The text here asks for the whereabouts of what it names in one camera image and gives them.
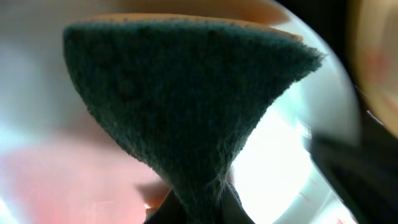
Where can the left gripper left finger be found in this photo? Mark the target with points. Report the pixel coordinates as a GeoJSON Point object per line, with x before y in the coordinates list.
{"type": "Point", "coordinates": [170, 211]}

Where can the yellow plate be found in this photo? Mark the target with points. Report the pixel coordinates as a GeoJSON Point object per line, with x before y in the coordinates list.
{"type": "Point", "coordinates": [372, 35]}

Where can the light blue plate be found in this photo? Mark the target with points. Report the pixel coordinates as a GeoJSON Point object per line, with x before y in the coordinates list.
{"type": "Point", "coordinates": [58, 166]}

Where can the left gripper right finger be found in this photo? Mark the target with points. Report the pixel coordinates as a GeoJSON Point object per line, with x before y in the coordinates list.
{"type": "Point", "coordinates": [232, 211]}

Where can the green orange sponge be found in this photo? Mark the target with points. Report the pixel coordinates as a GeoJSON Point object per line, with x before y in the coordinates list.
{"type": "Point", "coordinates": [183, 93]}

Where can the round black tray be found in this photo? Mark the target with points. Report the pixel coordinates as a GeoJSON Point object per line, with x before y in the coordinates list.
{"type": "Point", "coordinates": [363, 174]}

